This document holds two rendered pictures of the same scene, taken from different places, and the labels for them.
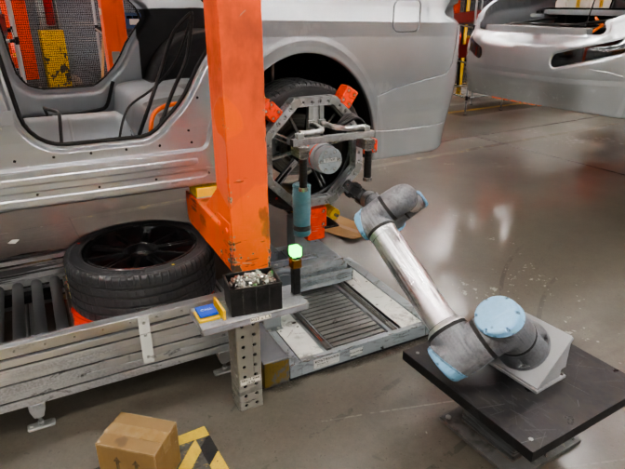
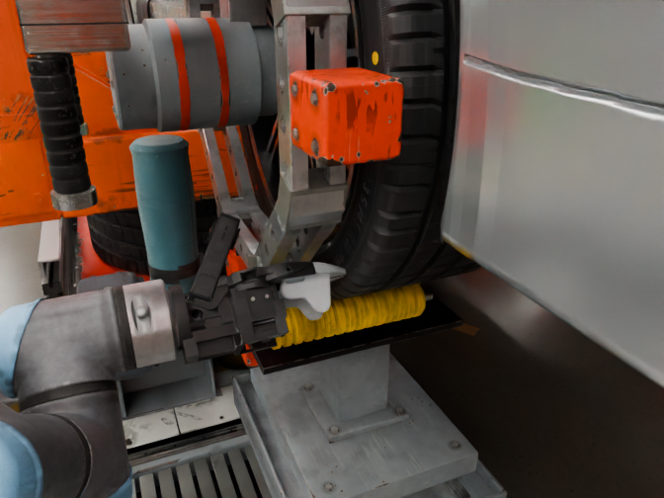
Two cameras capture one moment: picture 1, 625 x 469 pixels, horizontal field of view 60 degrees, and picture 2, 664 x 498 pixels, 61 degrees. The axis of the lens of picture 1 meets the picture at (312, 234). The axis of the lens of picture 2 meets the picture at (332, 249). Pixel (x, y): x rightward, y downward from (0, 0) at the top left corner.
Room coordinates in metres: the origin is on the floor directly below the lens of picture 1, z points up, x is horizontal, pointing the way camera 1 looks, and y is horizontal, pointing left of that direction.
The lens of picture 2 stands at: (2.80, -0.80, 0.95)
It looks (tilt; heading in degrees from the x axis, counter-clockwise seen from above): 25 degrees down; 95
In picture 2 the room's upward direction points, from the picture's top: straight up
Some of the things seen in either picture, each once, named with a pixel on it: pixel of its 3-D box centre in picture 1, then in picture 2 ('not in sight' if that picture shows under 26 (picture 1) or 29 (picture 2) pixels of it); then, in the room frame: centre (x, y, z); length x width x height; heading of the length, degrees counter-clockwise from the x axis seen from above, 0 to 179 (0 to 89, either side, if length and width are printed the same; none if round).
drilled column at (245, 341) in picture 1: (245, 359); not in sight; (1.81, 0.27, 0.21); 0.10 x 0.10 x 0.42; 27
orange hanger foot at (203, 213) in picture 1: (218, 200); (174, 119); (2.35, 0.43, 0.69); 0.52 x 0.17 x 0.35; 27
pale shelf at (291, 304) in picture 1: (249, 308); not in sight; (1.82, 0.24, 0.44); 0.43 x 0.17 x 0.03; 117
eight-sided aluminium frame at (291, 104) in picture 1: (312, 152); (246, 72); (2.61, 0.00, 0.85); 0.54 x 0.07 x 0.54; 117
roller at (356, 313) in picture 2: (324, 207); (346, 312); (2.76, -0.06, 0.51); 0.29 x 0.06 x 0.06; 27
